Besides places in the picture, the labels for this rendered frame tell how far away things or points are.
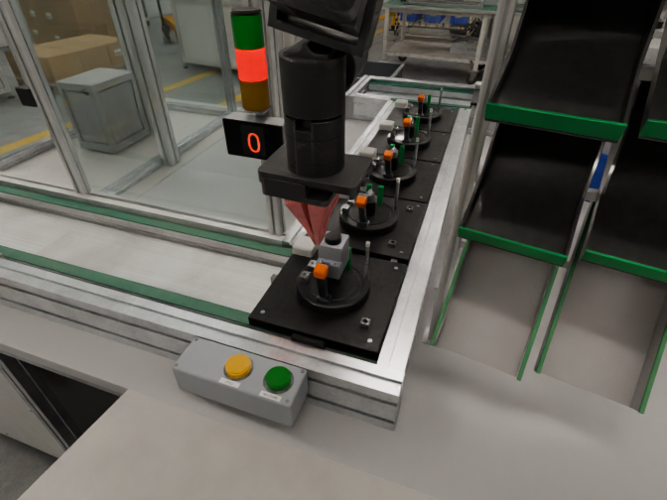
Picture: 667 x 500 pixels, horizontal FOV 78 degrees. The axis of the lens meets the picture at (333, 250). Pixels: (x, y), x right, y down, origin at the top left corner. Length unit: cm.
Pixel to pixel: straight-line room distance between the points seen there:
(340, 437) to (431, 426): 15
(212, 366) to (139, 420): 17
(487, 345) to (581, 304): 15
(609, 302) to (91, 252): 104
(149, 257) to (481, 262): 73
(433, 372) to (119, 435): 55
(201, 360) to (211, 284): 24
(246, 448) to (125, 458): 19
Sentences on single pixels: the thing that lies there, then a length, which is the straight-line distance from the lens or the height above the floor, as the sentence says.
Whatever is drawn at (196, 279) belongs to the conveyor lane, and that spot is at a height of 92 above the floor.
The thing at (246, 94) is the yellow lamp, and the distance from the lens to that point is 78.
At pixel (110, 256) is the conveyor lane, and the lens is 109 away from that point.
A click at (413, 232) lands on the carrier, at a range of 96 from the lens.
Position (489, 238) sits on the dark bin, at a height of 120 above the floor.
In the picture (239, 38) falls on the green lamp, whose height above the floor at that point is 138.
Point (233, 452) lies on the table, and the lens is 74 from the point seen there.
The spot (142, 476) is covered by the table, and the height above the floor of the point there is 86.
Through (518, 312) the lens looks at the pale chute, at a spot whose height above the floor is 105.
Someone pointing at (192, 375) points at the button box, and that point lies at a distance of 72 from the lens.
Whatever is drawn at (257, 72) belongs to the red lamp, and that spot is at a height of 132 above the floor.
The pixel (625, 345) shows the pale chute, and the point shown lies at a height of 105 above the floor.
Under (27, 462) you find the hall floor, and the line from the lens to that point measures 200.
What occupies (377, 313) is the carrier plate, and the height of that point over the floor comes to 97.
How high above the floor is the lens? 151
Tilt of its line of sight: 38 degrees down
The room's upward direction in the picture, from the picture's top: straight up
